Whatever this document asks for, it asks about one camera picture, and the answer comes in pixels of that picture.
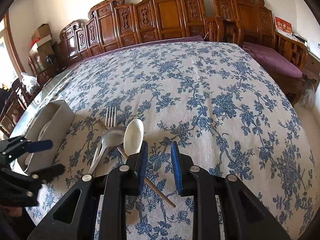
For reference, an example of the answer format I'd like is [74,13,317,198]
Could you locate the white plastic spoon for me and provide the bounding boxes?
[123,119,144,156]

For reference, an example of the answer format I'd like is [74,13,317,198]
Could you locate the left hand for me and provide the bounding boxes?
[0,206,23,217]

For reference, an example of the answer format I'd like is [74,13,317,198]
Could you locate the blue floral tablecloth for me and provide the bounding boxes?
[27,42,319,239]

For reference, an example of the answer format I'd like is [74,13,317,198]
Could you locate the carved wooden armchair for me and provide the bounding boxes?
[213,0,308,105]

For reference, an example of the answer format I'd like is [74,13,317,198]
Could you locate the cream plastic ladle spoon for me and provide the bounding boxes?
[37,121,50,141]

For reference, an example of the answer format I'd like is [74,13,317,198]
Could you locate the wooden door frame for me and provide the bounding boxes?
[3,11,25,79]

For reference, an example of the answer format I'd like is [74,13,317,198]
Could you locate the long carved wooden sofa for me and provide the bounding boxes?
[57,0,205,66]

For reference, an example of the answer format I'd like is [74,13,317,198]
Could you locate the wooden side table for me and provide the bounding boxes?
[302,52,320,90]

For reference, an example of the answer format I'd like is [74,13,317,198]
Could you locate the white plastic bag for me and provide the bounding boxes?
[21,73,41,95]

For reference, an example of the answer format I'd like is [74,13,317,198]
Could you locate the red card sign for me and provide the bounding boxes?
[274,16,292,36]

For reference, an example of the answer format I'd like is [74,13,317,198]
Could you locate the stacked cardboard boxes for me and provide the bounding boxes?
[29,24,55,70]

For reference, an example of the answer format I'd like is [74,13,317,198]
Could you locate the steel round spoon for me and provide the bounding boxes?
[88,126,126,175]

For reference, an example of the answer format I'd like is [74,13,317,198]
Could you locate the dark wooden chair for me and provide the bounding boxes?
[1,79,28,137]

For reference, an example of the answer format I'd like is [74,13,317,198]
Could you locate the purple armchair cushion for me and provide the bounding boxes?
[242,42,303,78]

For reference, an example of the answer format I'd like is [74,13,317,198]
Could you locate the metal rectangular tray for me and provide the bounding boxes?
[17,100,75,175]

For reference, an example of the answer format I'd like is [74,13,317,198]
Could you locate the steel fork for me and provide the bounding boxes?
[105,107,117,129]

